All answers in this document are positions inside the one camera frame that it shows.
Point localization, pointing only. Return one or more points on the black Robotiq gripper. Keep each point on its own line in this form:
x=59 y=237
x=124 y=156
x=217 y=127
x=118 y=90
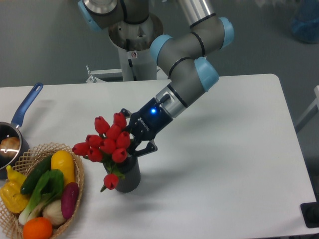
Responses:
x=144 y=125

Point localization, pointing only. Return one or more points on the red tulip bouquet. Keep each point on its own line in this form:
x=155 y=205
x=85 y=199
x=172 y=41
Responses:
x=111 y=141

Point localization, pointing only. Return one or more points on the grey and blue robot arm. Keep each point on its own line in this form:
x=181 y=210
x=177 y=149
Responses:
x=183 y=59

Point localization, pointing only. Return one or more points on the dark grey ribbed vase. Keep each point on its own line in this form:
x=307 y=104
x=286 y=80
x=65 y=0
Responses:
x=124 y=177

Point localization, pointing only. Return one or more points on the yellow squash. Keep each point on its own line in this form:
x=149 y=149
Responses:
x=63 y=161

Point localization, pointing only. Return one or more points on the purple sweet potato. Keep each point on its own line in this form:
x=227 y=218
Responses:
x=68 y=199

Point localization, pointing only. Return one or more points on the green bok choy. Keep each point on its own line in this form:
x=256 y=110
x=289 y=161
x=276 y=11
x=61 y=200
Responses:
x=48 y=189

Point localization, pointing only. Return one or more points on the beige garlic bulb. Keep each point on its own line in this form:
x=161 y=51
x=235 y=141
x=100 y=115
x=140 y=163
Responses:
x=53 y=213

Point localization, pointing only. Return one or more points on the green cucumber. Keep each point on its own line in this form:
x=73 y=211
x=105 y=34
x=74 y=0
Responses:
x=32 y=179

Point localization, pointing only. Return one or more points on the brown bread roll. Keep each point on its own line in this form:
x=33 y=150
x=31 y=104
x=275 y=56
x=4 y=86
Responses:
x=9 y=147

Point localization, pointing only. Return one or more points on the orange fruit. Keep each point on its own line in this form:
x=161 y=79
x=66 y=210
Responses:
x=38 y=228

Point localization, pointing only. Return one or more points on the yellow bell pepper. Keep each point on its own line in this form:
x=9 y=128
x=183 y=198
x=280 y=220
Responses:
x=10 y=193

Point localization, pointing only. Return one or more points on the black device at table edge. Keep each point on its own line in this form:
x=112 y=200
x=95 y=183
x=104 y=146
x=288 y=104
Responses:
x=310 y=212

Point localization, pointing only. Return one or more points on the blue translucent bag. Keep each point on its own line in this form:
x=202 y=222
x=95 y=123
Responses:
x=305 y=23

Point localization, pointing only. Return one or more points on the blue handled saucepan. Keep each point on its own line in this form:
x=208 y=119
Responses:
x=12 y=129

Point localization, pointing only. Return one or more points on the white furniture frame right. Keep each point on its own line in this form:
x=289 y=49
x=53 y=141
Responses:
x=309 y=113

